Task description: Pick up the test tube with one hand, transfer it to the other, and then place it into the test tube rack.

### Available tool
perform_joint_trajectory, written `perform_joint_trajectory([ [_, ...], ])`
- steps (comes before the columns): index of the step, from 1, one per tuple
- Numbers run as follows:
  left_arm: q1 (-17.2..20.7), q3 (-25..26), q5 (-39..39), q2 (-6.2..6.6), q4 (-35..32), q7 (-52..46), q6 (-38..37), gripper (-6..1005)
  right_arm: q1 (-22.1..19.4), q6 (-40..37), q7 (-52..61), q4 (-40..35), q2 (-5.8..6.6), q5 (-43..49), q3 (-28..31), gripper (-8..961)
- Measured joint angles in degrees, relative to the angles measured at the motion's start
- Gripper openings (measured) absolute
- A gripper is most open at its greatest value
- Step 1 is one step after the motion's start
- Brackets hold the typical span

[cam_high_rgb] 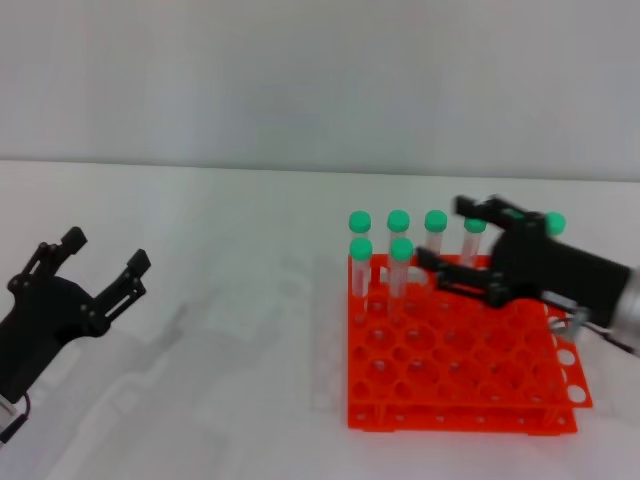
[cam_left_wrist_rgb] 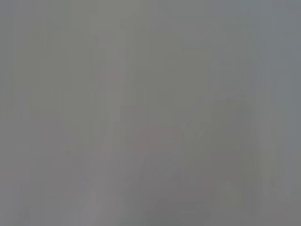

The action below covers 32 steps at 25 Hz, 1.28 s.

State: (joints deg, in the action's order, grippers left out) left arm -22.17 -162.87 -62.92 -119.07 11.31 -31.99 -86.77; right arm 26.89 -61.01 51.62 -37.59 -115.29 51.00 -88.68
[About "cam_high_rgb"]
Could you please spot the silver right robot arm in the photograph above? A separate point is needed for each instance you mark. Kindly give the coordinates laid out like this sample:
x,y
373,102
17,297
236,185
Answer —
x,y
630,305

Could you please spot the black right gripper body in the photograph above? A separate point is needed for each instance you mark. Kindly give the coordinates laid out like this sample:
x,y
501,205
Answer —
x,y
555,275

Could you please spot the orange test tube rack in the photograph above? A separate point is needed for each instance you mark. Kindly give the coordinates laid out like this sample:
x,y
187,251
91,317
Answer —
x,y
365,390

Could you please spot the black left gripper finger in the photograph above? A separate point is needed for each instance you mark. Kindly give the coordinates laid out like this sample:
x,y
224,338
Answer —
x,y
75,239
139,264

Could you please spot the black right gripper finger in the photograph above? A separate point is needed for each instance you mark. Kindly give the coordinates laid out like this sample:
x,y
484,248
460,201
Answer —
x,y
465,207
460,277

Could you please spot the graduated green-capped test tube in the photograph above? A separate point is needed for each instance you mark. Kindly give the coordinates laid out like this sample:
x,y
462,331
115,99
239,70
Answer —
x,y
401,248

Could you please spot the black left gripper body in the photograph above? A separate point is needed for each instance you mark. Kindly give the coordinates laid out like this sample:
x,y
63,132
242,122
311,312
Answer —
x,y
40,330

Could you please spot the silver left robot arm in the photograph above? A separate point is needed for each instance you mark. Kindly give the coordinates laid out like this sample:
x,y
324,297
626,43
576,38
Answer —
x,y
5,415

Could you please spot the clear green-capped test tube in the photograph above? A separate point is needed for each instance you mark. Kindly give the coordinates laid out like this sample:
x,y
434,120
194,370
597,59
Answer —
x,y
475,226
512,214
556,223
361,249
398,221
435,221
360,221

